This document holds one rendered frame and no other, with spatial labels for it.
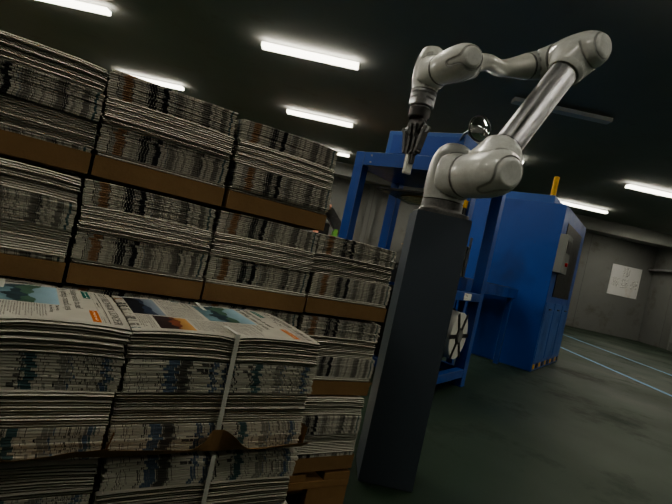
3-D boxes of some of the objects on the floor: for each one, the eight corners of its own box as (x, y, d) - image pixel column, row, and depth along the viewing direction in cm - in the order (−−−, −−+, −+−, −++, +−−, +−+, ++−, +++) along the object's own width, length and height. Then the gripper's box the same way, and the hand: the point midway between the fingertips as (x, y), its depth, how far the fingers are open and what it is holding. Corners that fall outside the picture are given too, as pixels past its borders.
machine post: (460, 387, 348) (506, 181, 347) (449, 383, 353) (494, 180, 352) (464, 385, 355) (509, 184, 354) (453, 381, 360) (497, 183, 359)
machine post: (320, 356, 349) (365, 151, 348) (311, 352, 354) (356, 150, 353) (327, 355, 356) (371, 154, 355) (318, 351, 361) (362, 154, 360)
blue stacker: (539, 375, 475) (584, 174, 474) (423, 338, 550) (462, 165, 549) (564, 364, 598) (600, 204, 597) (467, 335, 672) (498, 193, 671)
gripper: (400, 106, 170) (386, 171, 170) (425, 101, 159) (410, 170, 159) (415, 113, 174) (402, 176, 174) (441, 109, 163) (426, 176, 163)
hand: (408, 164), depth 167 cm, fingers closed
